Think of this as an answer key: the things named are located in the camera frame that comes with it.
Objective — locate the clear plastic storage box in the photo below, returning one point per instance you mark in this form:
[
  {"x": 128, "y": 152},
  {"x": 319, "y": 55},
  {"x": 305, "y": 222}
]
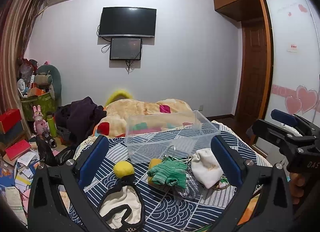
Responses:
[{"x": 177, "y": 134}]

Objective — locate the green knitted garment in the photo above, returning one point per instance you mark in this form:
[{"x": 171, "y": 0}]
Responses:
[{"x": 170, "y": 171}]

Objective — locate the yellow furry pillow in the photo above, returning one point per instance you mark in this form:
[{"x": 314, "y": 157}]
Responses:
[{"x": 118, "y": 94}]

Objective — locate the yellow green sponge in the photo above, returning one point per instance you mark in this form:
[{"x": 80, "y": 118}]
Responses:
[{"x": 153, "y": 165}]

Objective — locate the large black wall television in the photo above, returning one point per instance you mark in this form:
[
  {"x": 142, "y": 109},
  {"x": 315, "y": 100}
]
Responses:
[{"x": 127, "y": 22}]

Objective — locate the white sliding door with hearts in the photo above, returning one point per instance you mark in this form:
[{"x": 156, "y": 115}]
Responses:
[{"x": 295, "y": 74}]

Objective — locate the red box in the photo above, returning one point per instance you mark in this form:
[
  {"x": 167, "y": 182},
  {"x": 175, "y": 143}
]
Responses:
[{"x": 9, "y": 119}]

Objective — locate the person's right hand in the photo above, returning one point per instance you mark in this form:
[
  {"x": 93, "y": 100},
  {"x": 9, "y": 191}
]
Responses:
[{"x": 296, "y": 184}]

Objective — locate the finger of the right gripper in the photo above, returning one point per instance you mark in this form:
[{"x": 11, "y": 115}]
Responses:
[
  {"x": 284, "y": 118},
  {"x": 277, "y": 135}
]

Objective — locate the white drawstring pouch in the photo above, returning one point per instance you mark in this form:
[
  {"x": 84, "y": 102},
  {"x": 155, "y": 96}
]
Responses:
[{"x": 206, "y": 168}]

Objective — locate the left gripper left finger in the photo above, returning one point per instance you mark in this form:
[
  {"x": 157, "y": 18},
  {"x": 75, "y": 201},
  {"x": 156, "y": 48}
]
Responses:
[{"x": 46, "y": 210}]

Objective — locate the dark purple clothes pile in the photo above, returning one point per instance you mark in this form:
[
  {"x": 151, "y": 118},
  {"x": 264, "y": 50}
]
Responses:
[{"x": 79, "y": 118}]

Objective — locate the bag with grey knit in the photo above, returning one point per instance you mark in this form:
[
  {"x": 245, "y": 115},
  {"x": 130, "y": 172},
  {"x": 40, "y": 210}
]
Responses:
[{"x": 191, "y": 190}]

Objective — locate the red book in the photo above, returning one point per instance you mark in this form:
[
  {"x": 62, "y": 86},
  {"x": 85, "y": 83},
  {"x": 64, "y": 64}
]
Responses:
[{"x": 17, "y": 149}]

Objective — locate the green storage bag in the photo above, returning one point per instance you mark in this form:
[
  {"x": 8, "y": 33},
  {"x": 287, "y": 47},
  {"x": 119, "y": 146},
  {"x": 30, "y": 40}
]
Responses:
[{"x": 45, "y": 101}]

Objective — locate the green water bottle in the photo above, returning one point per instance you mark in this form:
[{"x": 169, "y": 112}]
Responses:
[{"x": 51, "y": 124}]

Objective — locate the pink bunny figure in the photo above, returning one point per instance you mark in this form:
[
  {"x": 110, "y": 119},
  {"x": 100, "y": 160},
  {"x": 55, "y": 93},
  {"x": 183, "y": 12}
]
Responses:
[{"x": 40, "y": 125}]

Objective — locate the blue white patterned bedspread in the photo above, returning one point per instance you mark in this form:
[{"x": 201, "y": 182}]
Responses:
[{"x": 162, "y": 213}]

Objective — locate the small black wall monitor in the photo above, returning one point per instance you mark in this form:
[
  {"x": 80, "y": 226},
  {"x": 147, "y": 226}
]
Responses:
[{"x": 125, "y": 48}]

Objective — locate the brown wooden door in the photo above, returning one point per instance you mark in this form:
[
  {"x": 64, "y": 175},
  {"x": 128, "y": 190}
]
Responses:
[{"x": 253, "y": 74}]

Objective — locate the grey plush toy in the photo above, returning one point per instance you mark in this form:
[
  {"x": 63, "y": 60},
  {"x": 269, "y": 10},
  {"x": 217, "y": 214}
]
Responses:
[{"x": 48, "y": 77}]

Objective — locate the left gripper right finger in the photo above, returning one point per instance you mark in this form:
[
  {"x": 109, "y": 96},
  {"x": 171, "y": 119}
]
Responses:
[{"x": 273, "y": 211}]

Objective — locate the striped brown curtain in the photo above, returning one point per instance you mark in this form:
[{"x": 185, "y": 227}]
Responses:
[{"x": 17, "y": 22}]

